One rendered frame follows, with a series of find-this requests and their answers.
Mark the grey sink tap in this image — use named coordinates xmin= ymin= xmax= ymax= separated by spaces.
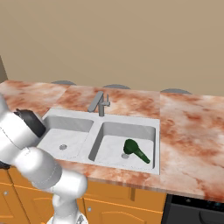
xmin=87 ymin=90 xmax=111 ymax=117

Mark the white double basin sink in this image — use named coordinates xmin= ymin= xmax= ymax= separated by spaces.
xmin=36 ymin=108 xmax=161 ymax=176

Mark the grey round stool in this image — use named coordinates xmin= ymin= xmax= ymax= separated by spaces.
xmin=102 ymin=84 xmax=131 ymax=90
xmin=160 ymin=88 xmax=193 ymax=95
xmin=51 ymin=80 xmax=77 ymax=87

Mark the dark green ladle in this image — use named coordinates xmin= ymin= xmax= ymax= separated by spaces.
xmin=122 ymin=138 xmax=151 ymax=165

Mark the orange drawer front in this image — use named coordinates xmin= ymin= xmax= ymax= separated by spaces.
xmin=83 ymin=179 xmax=133 ymax=202

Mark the orange cupboard door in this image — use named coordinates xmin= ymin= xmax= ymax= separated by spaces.
xmin=0 ymin=182 xmax=30 ymax=224
xmin=82 ymin=198 xmax=165 ymax=224
xmin=8 ymin=167 xmax=86 ymax=224

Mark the black dishwasher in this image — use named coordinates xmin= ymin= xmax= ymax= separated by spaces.
xmin=160 ymin=193 xmax=224 ymax=224

